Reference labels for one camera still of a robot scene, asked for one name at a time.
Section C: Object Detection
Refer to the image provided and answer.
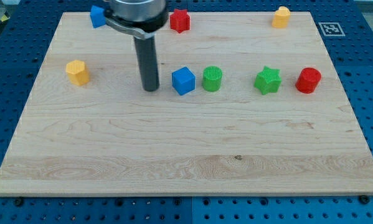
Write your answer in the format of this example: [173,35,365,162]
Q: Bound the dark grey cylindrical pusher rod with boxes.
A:
[134,37,159,91]

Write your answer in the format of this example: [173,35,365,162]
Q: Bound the blue triangle block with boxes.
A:
[90,5,106,29]

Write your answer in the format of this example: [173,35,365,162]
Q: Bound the yellow hexagon block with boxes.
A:
[65,60,90,86]

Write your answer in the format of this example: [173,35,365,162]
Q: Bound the red star block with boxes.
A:
[170,9,191,33]

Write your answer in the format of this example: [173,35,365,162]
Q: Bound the blue cube block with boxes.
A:
[171,67,196,95]

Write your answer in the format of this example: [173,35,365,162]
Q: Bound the green cylinder block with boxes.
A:
[202,66,223,92]

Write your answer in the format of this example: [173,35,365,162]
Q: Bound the wooden board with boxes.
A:
[0,12,373,197]

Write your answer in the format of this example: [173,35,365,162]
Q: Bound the green star block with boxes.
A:
[254,66,282,95]

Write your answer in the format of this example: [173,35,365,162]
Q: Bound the yellow heart block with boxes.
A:
[271,6,291,29]

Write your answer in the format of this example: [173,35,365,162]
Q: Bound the red cylinder block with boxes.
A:
[295,67,322,94]

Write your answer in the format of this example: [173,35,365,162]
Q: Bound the white fiducial marker tag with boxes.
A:
[318,22,345,37]

